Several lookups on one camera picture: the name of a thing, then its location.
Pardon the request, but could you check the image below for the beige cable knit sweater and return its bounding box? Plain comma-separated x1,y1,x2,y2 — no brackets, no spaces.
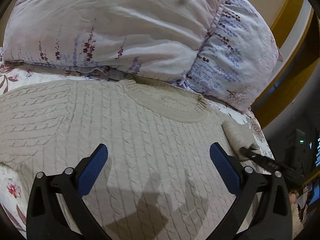
0,76,261,240

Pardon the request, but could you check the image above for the white floral bedspread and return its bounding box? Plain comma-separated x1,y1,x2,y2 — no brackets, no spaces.
0,47,276,239

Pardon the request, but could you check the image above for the blue lavender print pillow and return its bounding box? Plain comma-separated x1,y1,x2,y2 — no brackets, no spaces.
171,0,281,113

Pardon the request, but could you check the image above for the pink floral pillow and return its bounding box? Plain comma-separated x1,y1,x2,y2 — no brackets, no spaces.
3,0,224,81

